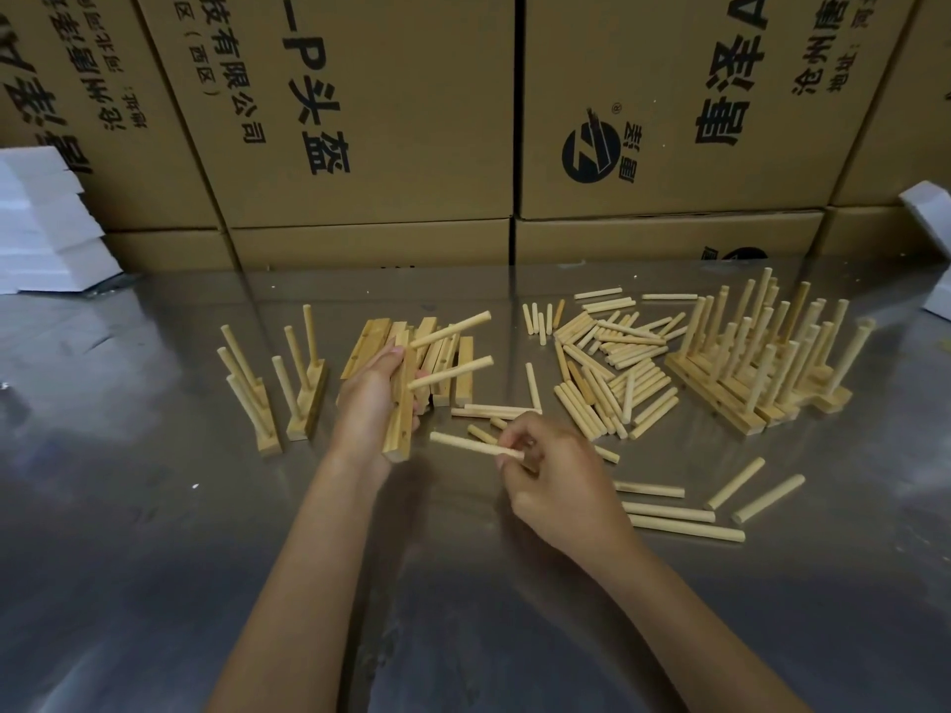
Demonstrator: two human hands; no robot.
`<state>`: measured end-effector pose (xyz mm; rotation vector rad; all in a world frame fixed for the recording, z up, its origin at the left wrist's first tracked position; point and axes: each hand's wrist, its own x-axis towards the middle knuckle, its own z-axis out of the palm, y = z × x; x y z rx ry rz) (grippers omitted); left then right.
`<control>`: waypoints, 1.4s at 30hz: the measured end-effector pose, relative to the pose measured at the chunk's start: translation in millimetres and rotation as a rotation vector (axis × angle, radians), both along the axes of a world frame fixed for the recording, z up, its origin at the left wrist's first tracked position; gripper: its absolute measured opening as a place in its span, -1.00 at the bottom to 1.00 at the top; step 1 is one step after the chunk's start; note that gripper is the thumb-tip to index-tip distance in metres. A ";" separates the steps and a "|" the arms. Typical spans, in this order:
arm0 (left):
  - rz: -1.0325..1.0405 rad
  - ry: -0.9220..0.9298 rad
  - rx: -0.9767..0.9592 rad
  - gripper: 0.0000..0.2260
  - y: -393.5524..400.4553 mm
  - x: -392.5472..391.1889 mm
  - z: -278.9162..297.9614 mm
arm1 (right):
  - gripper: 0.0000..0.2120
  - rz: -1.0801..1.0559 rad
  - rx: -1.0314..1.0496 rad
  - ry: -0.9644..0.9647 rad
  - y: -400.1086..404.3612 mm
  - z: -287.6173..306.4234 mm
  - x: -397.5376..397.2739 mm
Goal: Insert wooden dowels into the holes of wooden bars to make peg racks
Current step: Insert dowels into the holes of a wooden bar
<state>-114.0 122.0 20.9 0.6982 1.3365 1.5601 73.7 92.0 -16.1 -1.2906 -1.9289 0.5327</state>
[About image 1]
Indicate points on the person's left hand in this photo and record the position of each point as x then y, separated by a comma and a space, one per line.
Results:
364, 415

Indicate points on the person's right hand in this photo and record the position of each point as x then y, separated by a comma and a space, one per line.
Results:
572, 490

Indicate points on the pile of drilled wooden bars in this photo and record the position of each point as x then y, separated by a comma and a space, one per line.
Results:
357, 348

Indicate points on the pile of wooden dowels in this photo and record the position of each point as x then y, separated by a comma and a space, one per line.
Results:
617, 341

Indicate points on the person's right forearm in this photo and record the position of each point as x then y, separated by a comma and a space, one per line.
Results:
691, 638

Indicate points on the person's left forearm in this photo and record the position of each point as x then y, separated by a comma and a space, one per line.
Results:
297, 601

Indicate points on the stack of white foam blocks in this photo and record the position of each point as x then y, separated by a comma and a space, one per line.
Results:
44, 230
929, 207

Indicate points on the shiny metal table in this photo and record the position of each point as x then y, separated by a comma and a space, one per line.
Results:
148, 497

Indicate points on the stack of brown cardboard boxes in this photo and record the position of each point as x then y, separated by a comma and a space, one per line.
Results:
371, 126

